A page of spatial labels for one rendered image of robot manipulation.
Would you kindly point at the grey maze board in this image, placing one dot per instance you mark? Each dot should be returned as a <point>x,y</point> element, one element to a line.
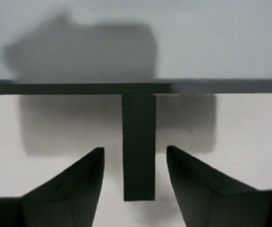
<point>135,49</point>

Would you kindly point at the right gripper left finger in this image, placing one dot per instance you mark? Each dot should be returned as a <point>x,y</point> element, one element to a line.
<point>71,197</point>

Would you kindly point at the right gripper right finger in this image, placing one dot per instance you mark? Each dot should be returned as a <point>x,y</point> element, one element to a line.
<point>208,197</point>

